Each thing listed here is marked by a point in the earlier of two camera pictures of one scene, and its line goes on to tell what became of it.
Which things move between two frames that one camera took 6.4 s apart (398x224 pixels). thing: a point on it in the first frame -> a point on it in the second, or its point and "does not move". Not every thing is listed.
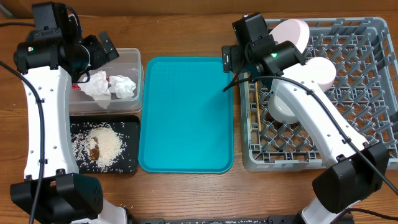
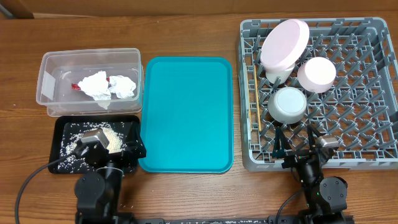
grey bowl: [280, 110] does not move
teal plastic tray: [185, 119] does not move
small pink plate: [322, 71] does not move
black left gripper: [101, 57] -> [135, 147]
